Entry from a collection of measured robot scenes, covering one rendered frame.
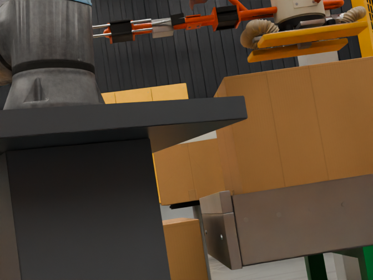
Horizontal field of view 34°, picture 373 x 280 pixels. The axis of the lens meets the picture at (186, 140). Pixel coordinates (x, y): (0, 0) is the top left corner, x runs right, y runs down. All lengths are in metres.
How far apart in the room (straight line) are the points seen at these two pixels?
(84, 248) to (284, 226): 0.79
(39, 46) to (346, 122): 1.08
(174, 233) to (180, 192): 1.89
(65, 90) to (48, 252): 0.28
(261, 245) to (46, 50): 0.85
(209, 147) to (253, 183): 1.89
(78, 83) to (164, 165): 2.63
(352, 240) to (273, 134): 0.38
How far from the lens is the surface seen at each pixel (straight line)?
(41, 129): 0.89
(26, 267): 1.00
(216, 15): 2.07
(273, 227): 1.69
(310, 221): 1.72
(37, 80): 1.10
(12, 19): 1.17
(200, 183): 3.70
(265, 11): 2.11
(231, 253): 1.68
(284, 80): 1.89
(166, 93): 9.44
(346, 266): 3.10
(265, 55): 2.17
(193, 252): 1.82
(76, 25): 1.14
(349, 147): 1.91
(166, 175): 3.71
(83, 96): 1.09
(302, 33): 2.00
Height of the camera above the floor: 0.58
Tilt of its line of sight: 6 degrees up
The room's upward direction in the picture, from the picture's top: 9 degrees counter-clockwise
